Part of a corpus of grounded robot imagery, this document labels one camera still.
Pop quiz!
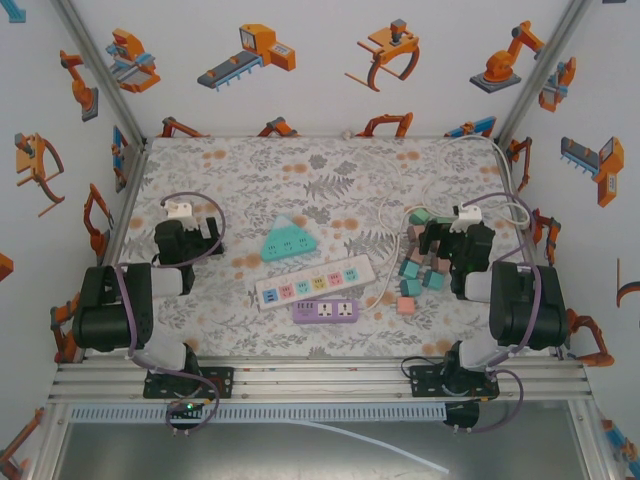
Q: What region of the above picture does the teal triangular power strip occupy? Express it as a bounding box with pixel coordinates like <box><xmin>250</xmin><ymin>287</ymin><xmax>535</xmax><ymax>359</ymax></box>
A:
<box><xmin>258</xmin><ymin>214</ymin><xmax>320</xmax><ymax>264</ymax></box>

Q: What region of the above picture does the white multi-socket power strip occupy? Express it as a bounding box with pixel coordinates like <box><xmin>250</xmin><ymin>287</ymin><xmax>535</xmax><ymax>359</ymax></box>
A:
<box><xmin>253</xmin><ymin>253</ymin><xmax>376</xmax><ymax>309</ymax></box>

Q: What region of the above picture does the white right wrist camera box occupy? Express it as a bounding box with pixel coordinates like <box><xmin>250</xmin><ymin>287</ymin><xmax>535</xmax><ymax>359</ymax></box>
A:
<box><xmin>451</xmin><ymin>203</ymin><xmax>485</xmax><ymax>235</ymax></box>

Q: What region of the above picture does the aluminium front rail base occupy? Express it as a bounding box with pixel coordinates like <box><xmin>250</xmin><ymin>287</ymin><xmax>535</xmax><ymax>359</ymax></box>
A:
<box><xmin>47</xmin><ymin>355</ymin><xmax>594</xmax><ymax>404</ymax></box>

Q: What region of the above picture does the floral print table cover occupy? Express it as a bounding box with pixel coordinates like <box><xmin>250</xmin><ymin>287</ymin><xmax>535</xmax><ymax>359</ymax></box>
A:
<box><xmin>94</xmin><ymin>135</ymin><xmax>564</xmax><ymax>359</ymax></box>

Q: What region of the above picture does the aluminium side rail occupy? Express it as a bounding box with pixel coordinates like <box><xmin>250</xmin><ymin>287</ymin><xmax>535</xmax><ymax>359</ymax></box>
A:
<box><xmin>52</xmin><ymin>139</ymin><xmax>154</xmax><ymax>364</ymax></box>
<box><xmin>492</xmin><ymin>137</ymin><xmax>566</xmax><ymax>361</ymax></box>

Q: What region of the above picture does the black controller box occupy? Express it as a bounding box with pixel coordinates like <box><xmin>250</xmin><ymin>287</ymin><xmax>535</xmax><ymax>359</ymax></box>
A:
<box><xmin>442</xmin><ymin>402</ymin><xmax>481</xmax><ymax>431</ymax></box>
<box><xmin>166</xmin><ymin>399</ymin><xmax>207</xmax><ymax>426</ymax></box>

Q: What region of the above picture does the white slotted cable duct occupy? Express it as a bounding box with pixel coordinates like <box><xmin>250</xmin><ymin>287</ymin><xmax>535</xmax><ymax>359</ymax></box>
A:
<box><xmin>67</xmin><ymin>404</ymin><xmax>447</xmax><ymax>424</ymax></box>

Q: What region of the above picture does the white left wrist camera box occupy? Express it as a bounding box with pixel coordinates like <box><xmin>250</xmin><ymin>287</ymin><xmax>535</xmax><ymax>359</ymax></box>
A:
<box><xmin>160</xmin><ymin>198</ymin><xmax>195</xmax><ymax>222</ymax></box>

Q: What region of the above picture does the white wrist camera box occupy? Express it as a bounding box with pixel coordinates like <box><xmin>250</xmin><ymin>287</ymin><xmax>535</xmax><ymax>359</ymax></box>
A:
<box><xmin>160</xmin><ymin>198</ymin><xmax>195</xmax><ymax>222</ymax></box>
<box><xmin>451</xmin><ymin>203</ymin><xmax>485</xmax><ymax>235</ymax></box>

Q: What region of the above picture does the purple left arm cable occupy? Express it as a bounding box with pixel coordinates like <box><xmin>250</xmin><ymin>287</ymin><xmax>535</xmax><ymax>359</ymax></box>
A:
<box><xmin>114</xmin><ymin>191</ymin><xmax>226</xmax><ymax>436</ymax></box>

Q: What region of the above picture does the aluminium corner post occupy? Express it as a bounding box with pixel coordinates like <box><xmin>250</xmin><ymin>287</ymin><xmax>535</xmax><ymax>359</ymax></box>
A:
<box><xmin>49</xmin><ymin>0</ymin><xmax>151</xmax><ymax>151</ymax></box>
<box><xmin>492</xmin><ymin>0</ymin><xmax>599</xmax><ymax>149</ymax></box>

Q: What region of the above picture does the white power cable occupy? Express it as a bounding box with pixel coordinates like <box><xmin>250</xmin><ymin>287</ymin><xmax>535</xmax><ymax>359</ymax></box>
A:
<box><xmin>372</xmin><ymin>134</ymin><xmax>532</xmax><ymax>266</ymax></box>
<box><xmin>358</xmin><ymin>197</ymin><xmax>432</xmax><ymax>315</ymax></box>

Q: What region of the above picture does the purple power strip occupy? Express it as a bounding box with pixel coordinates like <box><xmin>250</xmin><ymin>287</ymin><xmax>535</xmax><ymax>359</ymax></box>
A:
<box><xmin>291</xmin><ymin>298</ymin><xmax>362</xmax><ymax>325</ymax></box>

